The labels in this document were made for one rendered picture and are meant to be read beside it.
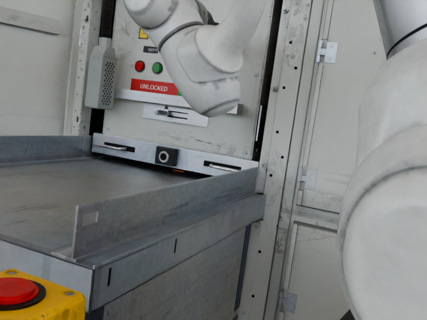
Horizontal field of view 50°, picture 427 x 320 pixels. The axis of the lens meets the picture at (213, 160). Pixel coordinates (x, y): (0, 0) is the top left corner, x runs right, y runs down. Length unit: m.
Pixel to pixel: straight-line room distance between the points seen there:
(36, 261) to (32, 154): 0.69
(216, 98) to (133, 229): 0.29
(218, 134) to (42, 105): 0.54
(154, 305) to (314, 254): 0.49
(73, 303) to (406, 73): 0.27
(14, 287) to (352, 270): 0.23
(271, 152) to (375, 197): 0.92
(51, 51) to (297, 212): 0.84
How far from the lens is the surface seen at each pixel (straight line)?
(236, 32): 0.79
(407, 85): 0.28
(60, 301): 0.35
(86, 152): 1.44
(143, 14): 0.85
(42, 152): 1.30
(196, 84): 0.82
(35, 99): 1.44
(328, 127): 1.10
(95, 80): 1.32
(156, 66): 1.34
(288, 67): 1.15
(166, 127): 1.32
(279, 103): 1.14
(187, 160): 1.27
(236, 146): 1.23
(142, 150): 1.34
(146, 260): 0.66
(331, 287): 1.15
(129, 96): 1.34
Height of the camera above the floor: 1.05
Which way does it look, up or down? 7 degrees down
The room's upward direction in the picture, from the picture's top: 8 degrees clockwise
